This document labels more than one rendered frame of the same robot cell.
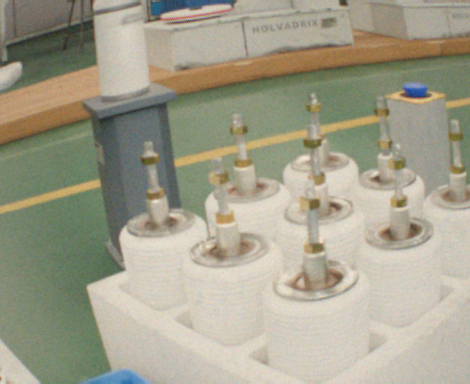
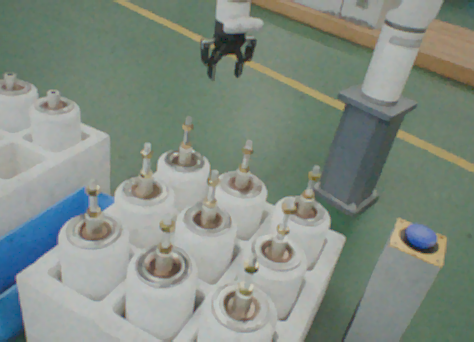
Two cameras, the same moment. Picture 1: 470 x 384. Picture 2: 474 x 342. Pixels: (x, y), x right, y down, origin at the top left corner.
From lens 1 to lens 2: 0.75 m
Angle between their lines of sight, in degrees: 54
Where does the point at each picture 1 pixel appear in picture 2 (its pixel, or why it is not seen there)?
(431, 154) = (381, 288)
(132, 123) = (357, 116)
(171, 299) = not seen: hidden behind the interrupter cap
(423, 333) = (98, 324)
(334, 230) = (182, 231)
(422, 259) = (132, 288)
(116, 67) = (371, 73)
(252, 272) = (122, 205)
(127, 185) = (337, 148)
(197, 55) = not seen: outside the picture
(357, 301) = (71, 255)
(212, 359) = not seen: hidden behind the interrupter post
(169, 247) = (161, 170)
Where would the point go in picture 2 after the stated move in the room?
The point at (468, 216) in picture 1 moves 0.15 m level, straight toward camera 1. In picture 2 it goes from (206, 318) to (77, 319)
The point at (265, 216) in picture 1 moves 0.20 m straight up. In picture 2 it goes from (220, 201) to (238, 93)
